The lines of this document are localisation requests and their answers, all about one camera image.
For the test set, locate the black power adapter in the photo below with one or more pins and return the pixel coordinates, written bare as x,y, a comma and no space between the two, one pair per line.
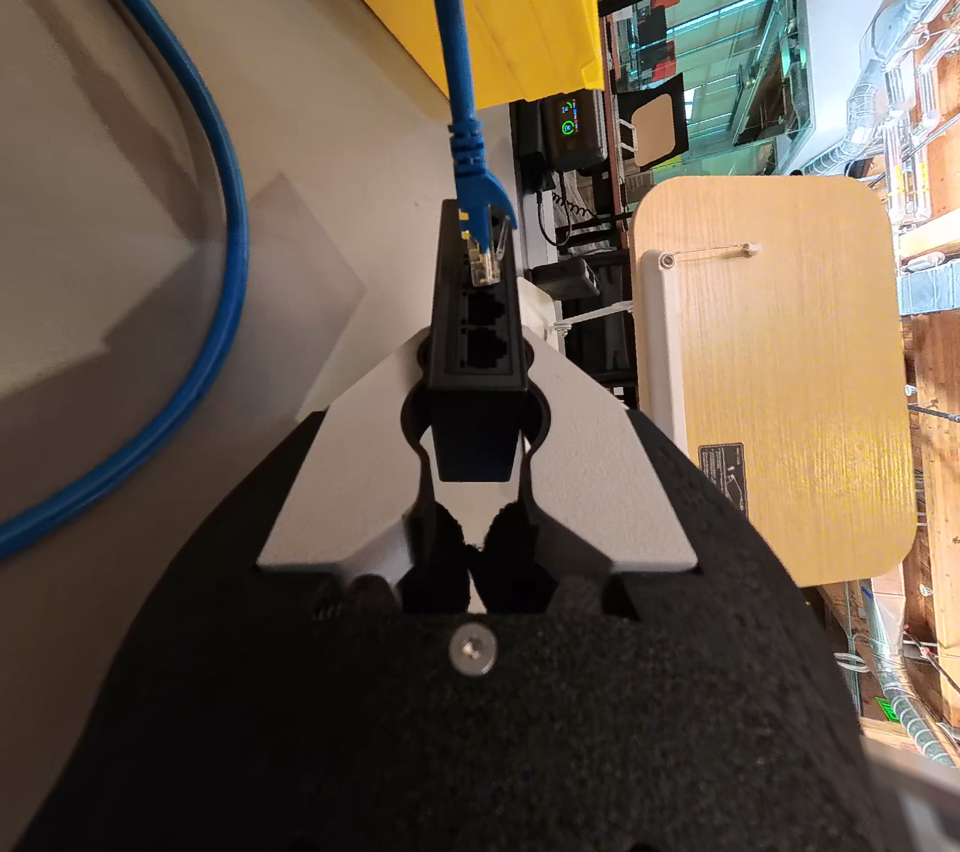
570,276

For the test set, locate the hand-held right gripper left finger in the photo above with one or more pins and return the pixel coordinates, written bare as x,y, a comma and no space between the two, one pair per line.
352,469

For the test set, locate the black chair with tan seat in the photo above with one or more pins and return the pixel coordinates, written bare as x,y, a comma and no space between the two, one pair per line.
656,128

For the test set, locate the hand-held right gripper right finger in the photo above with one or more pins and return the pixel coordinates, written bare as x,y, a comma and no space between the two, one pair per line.
600,484

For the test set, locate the black power station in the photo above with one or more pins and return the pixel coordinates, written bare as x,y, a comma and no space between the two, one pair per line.
574,128

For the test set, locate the black network switch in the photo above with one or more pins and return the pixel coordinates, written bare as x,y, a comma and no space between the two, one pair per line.
480,417

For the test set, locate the wooden folding table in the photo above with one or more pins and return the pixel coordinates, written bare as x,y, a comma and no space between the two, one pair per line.
795,372

